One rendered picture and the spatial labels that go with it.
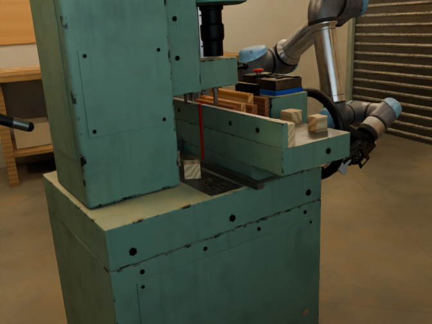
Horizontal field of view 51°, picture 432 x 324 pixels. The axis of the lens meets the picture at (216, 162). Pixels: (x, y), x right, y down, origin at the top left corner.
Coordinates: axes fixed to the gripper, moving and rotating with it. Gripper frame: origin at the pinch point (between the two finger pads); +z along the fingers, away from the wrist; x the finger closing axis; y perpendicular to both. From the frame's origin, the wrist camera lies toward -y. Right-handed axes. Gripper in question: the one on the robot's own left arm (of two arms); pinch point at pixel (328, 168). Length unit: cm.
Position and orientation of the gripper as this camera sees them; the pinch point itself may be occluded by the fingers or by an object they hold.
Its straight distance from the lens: 150.2
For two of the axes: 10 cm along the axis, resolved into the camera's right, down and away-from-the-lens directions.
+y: 4.7, 7.3, 5.0
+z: -6.9, 6.6, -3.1
